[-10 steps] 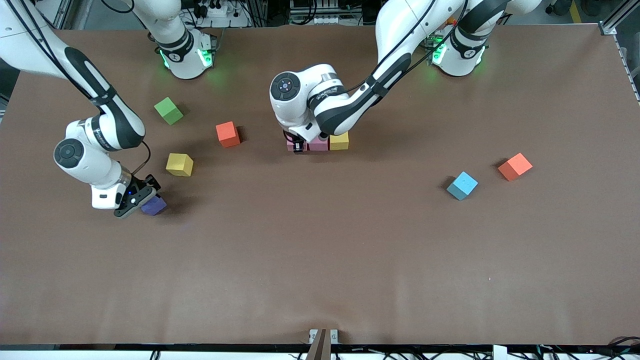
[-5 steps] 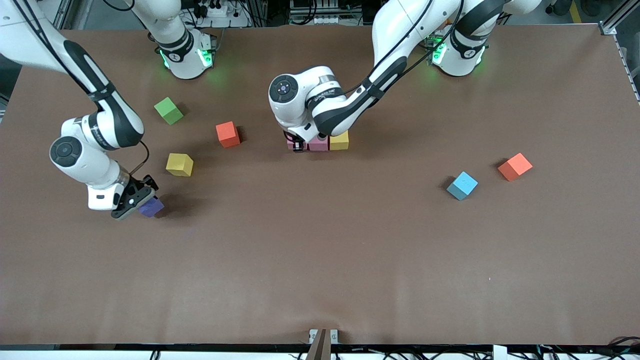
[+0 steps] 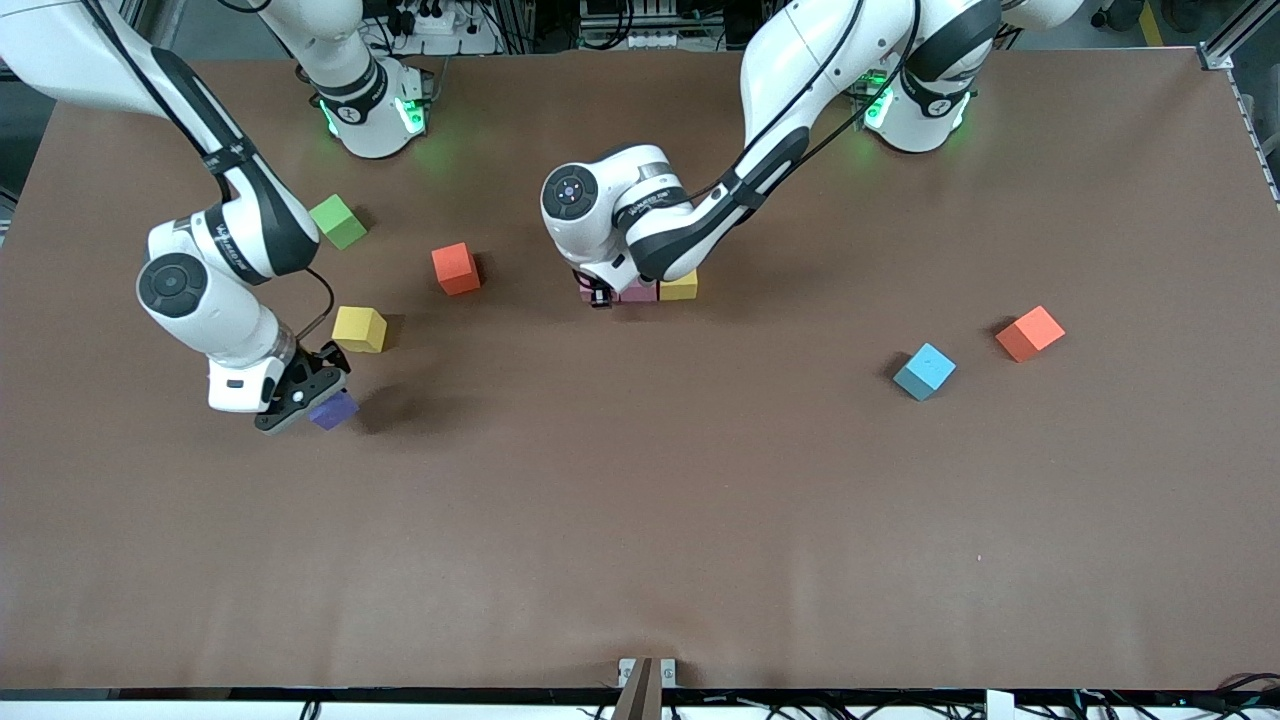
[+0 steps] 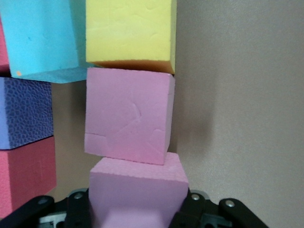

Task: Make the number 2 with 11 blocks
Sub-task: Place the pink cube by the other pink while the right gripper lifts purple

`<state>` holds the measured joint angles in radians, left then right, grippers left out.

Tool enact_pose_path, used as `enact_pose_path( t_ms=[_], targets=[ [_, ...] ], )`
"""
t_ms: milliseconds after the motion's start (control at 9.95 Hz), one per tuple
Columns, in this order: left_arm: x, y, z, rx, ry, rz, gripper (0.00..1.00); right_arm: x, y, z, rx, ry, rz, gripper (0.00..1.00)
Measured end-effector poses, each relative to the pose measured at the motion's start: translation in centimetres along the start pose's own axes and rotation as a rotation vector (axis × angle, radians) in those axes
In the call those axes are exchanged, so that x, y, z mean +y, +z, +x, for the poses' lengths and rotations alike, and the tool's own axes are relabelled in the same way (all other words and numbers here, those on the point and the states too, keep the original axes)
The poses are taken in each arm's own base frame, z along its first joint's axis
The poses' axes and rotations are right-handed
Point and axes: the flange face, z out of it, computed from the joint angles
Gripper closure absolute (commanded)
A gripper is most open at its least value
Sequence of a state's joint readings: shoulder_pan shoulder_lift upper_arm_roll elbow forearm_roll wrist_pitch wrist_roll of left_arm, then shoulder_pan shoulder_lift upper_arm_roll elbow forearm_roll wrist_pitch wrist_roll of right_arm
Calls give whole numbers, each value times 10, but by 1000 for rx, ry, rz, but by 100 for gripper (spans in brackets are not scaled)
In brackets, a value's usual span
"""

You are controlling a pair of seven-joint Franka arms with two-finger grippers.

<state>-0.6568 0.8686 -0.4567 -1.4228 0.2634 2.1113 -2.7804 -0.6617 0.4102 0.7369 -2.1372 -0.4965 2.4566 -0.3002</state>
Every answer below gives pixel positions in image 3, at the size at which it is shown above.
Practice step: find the white power strip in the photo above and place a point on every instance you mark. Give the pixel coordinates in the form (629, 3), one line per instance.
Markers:
(430, 20)

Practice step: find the purple foam cube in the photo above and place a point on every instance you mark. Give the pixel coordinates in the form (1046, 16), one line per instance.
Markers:
(338, 410)

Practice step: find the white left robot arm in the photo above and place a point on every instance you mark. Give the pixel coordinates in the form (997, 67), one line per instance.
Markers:
(660, 210)

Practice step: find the orange foam cube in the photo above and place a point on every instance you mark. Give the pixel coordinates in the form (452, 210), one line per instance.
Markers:
(1030, 333)
(456, 268)

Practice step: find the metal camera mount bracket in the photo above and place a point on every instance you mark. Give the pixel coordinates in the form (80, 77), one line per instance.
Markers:
(647, 675)

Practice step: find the cyan foam cube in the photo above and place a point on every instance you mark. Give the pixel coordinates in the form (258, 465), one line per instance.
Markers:
(924, 371)

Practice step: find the white rack equipment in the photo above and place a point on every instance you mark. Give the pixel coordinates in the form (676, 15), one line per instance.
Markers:
(630, 25)

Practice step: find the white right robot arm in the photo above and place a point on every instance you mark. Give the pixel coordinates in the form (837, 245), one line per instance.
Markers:
(220, 290)

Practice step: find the green foam cube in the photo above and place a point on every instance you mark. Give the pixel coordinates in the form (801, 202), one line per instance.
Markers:
(342, 225)

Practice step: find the yellow foam cube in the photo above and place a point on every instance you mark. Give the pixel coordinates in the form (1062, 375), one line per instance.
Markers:
(682, 288)
(358, 329)

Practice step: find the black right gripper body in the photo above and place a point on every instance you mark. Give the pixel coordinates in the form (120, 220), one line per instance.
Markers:
(329, 357)

